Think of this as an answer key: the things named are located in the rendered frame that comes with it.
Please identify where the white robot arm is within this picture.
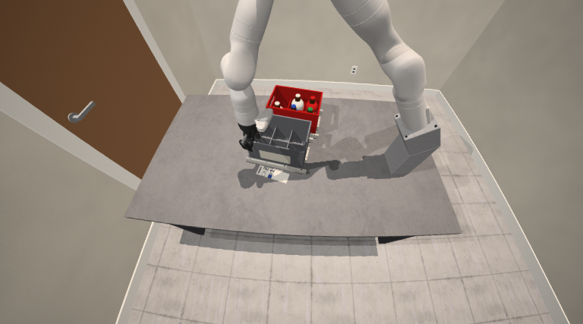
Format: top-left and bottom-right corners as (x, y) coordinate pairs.
(220, 0), (430, 132)

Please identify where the white paper pick list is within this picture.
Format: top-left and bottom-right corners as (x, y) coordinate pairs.
(257, 165), (290, 183)

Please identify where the grey divided crate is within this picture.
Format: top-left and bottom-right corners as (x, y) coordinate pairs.
(248, 115), (310, 169)

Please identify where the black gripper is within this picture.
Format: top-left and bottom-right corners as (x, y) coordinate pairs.
(238, 124), (261, 152)

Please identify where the red crate with dividers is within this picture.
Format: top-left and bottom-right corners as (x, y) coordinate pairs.
(266, 85), (321, 134)

